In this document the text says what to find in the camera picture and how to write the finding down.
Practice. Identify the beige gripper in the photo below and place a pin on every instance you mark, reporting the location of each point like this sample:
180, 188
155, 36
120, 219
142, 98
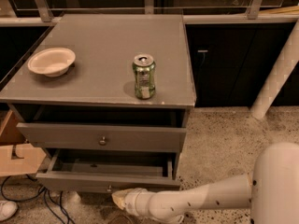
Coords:
133, 200

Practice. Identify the grey drawer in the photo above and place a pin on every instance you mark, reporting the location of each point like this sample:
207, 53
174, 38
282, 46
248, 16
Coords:
93, 170
125, 128

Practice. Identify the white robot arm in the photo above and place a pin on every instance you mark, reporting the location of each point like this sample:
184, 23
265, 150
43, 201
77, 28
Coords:
270, 192

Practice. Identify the middle drawer metal knob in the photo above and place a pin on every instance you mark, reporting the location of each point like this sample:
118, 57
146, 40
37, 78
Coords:
109, 188

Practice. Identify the round metal drawer knob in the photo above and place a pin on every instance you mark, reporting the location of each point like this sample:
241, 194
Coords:
102, 141

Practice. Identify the grey top drawer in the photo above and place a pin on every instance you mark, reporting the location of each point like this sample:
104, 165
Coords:
125, 128

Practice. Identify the grey drawer cabinet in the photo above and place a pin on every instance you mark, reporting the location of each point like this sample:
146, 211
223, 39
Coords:
102, 74

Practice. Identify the white shoe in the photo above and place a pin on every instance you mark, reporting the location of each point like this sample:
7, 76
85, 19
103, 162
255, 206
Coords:
7, 210

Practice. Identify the green soda can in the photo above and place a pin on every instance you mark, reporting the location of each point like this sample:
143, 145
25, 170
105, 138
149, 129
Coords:
144, 69

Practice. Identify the white paper bowl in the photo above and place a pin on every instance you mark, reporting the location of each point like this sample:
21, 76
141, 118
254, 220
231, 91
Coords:
52, 62

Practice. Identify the white diagonal support pole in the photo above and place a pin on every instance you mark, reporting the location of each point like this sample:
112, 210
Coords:
281, 70

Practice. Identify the dark lower wall cabinet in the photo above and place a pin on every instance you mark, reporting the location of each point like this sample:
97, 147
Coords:
230, 62

